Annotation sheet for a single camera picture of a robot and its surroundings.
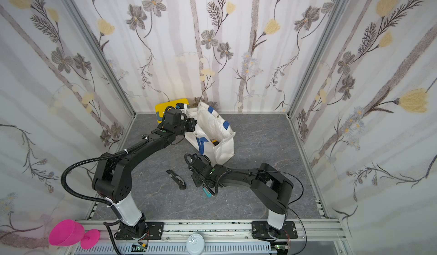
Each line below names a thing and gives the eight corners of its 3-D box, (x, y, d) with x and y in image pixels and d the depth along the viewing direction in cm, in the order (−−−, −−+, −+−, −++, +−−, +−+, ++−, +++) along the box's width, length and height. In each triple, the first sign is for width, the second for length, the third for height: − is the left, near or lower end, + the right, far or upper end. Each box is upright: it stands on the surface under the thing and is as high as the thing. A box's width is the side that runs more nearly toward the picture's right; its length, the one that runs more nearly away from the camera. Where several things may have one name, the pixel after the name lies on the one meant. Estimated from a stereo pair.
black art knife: (167, 173, 94) (166, 171, 92) (172, 168, 96) (171, 166, 94) (182, 191, 88) (181, 189, 86) (188, 186, 89) (187, 184, 88)
